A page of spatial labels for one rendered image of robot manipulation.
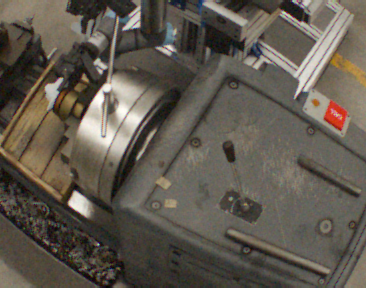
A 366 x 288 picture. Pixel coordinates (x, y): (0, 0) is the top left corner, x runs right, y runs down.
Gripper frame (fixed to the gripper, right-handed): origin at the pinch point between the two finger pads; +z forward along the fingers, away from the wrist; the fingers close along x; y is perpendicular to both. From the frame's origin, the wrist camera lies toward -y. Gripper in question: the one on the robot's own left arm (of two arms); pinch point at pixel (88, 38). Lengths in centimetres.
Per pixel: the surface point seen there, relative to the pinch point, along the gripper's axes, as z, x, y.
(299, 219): 11, 9, -60
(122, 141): 14.3, 8.9, -18.8
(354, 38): 76, -195, -55
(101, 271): 82, 4, -16
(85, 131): 15.9, 10.4, -9.9
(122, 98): 10.3, 2.1, -13.8
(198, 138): 8.9, 3.5, -32.2
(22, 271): 140, 2, 26
